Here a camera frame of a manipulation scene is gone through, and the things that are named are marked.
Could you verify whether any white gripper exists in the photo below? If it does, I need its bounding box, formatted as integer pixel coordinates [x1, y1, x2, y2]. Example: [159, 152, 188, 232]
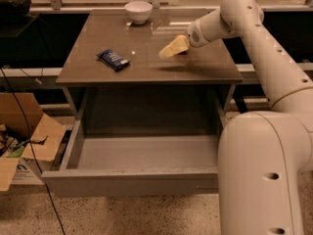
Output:
[158, 21, 209, 59]

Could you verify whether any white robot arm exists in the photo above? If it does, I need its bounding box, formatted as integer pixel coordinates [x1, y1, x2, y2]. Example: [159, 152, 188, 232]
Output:
[159, 0, 313, 235]

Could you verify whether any grey drawer cabinet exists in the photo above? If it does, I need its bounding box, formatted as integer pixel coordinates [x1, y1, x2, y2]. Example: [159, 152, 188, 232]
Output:
[57, 10, 242, 117]

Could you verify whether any open grey top drawer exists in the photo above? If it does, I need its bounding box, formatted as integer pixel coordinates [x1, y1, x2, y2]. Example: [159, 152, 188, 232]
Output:
[43, 87, 224, 197]

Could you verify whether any white ceramic bowl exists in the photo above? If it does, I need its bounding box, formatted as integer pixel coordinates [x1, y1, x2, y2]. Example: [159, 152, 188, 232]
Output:
[124, 1, 153, 24]

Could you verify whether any dark blue snack packet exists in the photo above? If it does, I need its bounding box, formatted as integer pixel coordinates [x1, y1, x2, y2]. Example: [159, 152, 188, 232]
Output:
[96, 49, 130, 71]

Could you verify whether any black object on ledge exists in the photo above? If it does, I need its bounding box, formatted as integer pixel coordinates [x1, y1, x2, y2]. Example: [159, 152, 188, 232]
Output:
[0, 0, 31, 22]

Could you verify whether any open cardboard box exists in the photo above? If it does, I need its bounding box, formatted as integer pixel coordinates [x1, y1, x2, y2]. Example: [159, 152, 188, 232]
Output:
[0, 93, 66, 192]

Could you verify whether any black cable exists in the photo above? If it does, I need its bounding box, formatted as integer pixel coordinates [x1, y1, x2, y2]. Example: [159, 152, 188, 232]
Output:
[0, 67, 68, 235]

